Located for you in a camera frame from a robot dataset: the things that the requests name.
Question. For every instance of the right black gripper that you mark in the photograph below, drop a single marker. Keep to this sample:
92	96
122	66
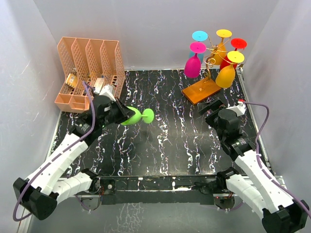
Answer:
213	105

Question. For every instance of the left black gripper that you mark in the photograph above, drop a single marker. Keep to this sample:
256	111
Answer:
125	111

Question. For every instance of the green wine glass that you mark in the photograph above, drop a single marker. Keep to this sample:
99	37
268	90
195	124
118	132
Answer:
147	116

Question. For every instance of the yellow-orange wine glass front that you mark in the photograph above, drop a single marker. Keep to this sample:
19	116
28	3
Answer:
226	76

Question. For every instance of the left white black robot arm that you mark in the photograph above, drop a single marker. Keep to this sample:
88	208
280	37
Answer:
41	191

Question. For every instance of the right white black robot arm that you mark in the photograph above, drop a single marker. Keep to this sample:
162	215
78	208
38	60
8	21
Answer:
279	210

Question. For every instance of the magenta wine glass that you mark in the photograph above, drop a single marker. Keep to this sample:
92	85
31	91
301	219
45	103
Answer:
193	64

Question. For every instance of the orange wine glass rear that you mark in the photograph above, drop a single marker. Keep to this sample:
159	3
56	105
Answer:
219	51

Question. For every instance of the red wine glass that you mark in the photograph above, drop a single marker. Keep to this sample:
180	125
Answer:
238	44

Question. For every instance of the cyan wine glass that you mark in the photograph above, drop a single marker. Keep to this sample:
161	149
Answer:
200	36

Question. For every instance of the white box in organizer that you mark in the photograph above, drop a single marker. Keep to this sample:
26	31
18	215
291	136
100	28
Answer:
99	84

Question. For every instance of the peach plastic file organizer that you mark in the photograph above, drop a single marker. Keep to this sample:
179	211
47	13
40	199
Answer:
88	59

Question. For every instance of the yellow tag in organizer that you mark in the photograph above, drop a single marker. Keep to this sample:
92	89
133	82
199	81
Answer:
71	80

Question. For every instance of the black front base bar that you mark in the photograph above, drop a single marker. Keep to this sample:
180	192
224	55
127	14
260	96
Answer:
159	189

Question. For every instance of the gold wire glass rack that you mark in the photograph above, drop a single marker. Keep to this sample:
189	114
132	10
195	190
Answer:
207	86

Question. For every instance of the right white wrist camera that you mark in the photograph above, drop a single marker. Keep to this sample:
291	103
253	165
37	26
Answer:
240	108

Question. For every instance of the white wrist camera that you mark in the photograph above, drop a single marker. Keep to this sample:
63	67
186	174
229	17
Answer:
240	108
107	90

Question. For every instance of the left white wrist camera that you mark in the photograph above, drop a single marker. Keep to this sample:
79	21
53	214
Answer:
107	90

